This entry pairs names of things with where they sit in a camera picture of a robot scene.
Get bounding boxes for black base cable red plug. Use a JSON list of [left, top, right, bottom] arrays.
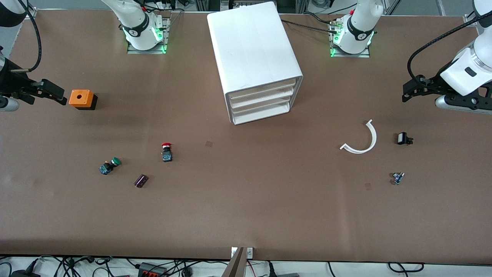
[[140, 0, 185, 18]]

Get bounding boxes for white drawer cabinet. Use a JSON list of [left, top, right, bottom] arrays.
[[207, 1, 303, 126]]

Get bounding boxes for white metal mounting bracket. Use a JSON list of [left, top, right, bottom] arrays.
[[231, 247, 254, 259]]

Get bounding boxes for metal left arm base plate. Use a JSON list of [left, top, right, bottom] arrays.
[[330, 21, 371, 58]]

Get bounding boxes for tangled black floor cables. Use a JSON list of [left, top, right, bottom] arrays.
[[0, 255, 231, 277]]

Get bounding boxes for white curved plastic bracket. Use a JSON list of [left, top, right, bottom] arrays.
[[340, 119, 377, 154]]

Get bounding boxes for aluminium frame profile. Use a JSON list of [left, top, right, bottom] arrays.
[[296, 0, 320, 14]]

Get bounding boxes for green push button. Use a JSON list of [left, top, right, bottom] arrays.
[[99, 157, 122, 176]]

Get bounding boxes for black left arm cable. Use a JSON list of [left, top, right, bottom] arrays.
[[407, 15, 492, 83]]

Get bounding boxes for orange box black base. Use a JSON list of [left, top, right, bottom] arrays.
[[69, 89, 98, 111]]

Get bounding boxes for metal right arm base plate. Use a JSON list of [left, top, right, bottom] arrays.
[[127, 16, 170, 55]]

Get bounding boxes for black looped floor cable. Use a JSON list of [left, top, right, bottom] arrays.
[[387, 262, 425, 274]]

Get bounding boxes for white plastic drawer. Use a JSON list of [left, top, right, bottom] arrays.
[[231, 90, 296, 112], [232, 101, 293, 125], [229, 82, 297, 103]]

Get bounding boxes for black orange power strip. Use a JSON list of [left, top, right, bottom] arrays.
[[138, 262, 168, 277]]

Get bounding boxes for grey camera support bar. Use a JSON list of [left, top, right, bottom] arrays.
[[222, 247, 246, 277]]

